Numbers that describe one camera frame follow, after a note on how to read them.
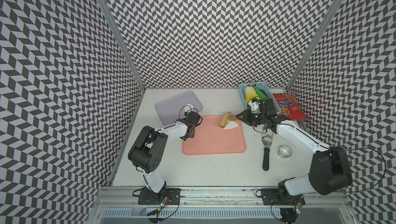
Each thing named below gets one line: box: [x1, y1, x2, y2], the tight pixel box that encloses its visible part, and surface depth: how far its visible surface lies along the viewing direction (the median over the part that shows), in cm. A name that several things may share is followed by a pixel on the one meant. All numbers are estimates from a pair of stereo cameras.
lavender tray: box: [155, 90, 203, 126], surface depth 114 cm
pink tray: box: [182, 115, 246, 155], surface depth 93 cm
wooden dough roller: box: [219, 112, 239, 128], surface depth 93 cm
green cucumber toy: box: [252, 84, 268, 100], surface depth 111 cm
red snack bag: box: [273, 93, 307, 121], surface depth 103 cm
